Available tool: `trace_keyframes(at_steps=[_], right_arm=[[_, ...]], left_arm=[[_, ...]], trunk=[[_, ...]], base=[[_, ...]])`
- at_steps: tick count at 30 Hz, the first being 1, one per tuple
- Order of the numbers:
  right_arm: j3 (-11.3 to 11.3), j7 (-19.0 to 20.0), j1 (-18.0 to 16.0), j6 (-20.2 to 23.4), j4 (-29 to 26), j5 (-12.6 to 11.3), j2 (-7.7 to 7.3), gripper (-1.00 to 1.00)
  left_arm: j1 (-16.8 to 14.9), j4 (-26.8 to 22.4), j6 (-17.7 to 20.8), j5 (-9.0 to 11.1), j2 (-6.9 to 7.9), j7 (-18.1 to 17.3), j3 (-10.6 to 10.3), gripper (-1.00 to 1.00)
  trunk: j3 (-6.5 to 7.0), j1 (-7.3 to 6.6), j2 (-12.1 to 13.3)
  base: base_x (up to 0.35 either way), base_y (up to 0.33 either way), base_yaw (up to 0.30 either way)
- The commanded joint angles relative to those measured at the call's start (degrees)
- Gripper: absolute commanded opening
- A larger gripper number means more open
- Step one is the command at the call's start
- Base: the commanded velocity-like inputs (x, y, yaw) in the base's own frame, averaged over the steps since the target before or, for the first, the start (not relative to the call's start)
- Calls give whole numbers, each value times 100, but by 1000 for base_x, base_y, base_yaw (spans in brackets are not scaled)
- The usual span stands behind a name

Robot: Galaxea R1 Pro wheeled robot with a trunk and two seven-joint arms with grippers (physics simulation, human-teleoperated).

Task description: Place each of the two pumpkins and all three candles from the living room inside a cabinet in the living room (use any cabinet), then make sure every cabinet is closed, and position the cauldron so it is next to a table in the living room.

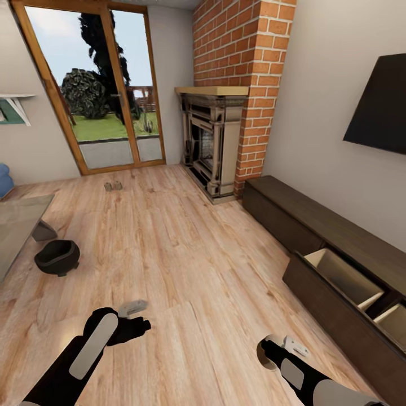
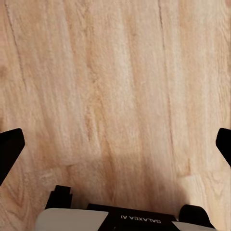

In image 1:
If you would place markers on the cauldron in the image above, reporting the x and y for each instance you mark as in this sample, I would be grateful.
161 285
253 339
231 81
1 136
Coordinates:
58 257

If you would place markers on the cabinet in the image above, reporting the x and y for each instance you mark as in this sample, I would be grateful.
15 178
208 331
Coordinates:
351 281

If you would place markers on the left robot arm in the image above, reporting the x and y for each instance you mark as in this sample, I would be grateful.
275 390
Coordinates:
64 381

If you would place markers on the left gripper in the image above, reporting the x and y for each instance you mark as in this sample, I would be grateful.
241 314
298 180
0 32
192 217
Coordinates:
134 328

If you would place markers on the wall mounted tv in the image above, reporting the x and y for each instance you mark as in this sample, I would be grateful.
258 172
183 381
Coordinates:
380 117

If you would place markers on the coffee table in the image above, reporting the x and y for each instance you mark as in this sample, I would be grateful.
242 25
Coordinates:
19 220

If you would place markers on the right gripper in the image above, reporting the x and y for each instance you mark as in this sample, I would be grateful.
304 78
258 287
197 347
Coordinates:
273 351

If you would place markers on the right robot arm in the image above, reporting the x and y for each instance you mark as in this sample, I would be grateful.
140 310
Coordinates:
311 386

